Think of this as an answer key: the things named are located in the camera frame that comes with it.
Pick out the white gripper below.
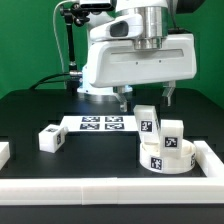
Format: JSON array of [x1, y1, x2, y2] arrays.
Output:
[[87, 14, 197, 112]]

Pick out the white round stool seat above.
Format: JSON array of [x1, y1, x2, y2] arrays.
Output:
[[139, 140, 196, 174]]

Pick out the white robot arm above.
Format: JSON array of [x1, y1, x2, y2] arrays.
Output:
[[80, 0, 205, 111]]

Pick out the white marker sheet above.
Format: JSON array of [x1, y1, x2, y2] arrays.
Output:
[[61, 115, 138, 132]]

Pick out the black cables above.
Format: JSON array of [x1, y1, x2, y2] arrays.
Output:
[[29, 69, 83, 90]]

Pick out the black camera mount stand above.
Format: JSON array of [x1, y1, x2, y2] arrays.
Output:
[[60, 0, 116, 92]]

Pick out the white cable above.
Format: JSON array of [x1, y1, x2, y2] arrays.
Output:
[[52, 0, 76, 73]]

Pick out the white obstacle frame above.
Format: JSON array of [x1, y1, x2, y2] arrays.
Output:
[[0, 141, 224, 206]]

